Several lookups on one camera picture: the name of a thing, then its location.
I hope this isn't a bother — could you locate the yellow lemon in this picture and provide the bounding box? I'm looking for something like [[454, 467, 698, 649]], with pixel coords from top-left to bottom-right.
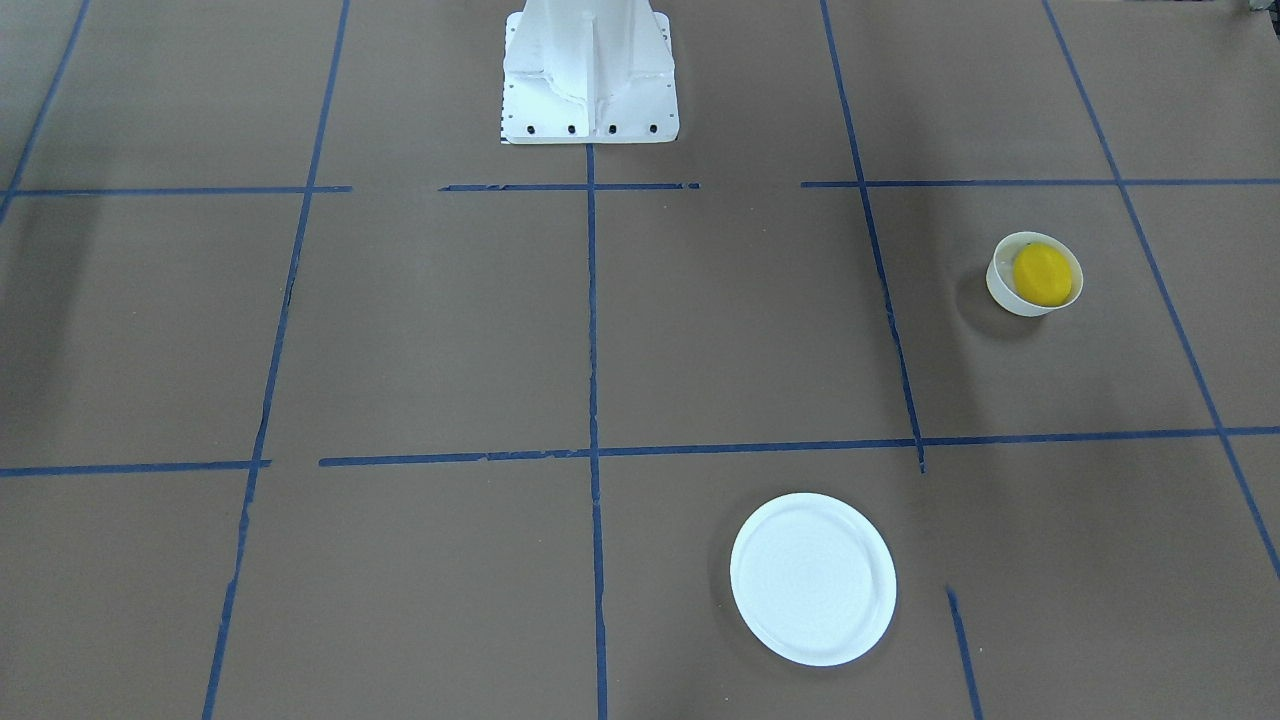
[[1012, 243, 1074, 307]]

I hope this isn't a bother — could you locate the white round plate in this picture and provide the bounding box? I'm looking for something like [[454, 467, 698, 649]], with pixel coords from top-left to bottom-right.
[[730, 492, 899, 667]]

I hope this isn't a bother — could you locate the small white bowl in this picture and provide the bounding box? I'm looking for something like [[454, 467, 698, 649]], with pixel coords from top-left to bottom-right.
[[986, 231, 1084, 316]]

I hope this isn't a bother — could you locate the white pedestal column with base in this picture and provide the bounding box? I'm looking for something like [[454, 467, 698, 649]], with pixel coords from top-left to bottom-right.
[[500, 1, 680, 145]]

